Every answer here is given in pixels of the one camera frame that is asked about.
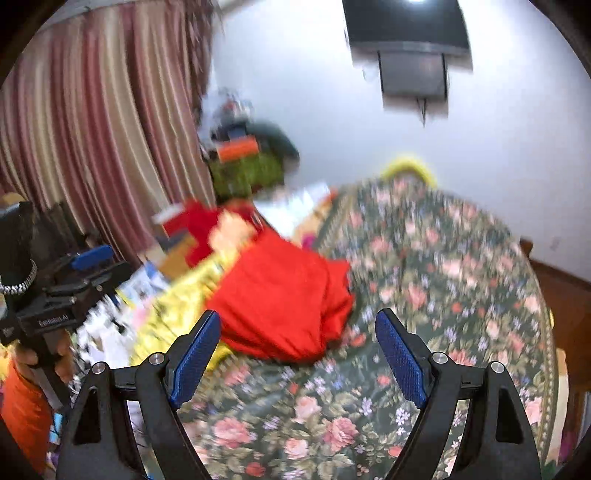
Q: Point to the yellow garment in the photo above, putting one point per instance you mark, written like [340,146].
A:
[174,312]

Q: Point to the dark green cushion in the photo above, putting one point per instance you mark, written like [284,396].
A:
[273,139]

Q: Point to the peach fluffy garment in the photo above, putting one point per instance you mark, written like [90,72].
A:
[230,232]

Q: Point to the white sheet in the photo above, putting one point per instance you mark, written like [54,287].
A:
[284,209]

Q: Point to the wall mounted black television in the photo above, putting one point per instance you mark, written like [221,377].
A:
[431,26]

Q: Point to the floral bed cover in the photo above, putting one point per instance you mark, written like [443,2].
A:
[453,274]

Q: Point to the red fluffy garment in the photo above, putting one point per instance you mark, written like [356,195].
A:
[198,221]

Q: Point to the yellow round object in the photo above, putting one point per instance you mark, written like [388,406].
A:
[409,165]

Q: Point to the red zip jacket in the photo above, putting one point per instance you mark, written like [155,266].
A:
[281,302]

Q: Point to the green patterned box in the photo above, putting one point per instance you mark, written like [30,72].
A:
[244,177]

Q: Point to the striped pink gold curtain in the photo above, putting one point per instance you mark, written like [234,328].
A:
[101,111]

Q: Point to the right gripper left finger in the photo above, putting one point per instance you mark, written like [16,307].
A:
[98,441]

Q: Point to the small black wall monitor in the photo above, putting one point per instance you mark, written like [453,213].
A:
[413,75]

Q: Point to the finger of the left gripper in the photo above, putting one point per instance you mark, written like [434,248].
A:
[91,258]
[105,281]

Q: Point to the person left hand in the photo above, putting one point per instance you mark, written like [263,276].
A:
[26,360]

